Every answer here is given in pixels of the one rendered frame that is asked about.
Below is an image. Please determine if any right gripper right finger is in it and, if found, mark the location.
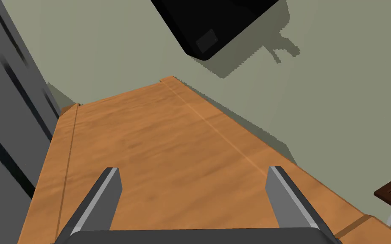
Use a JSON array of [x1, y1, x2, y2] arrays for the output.
[[265, 166, 332, 236]]

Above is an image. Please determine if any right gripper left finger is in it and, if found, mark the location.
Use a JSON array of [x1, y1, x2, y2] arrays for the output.
[[61, 167, 123, 238]]

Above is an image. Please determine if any black wall cabinet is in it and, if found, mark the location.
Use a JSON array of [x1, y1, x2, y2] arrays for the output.
[[150, 0, 279, 61]]

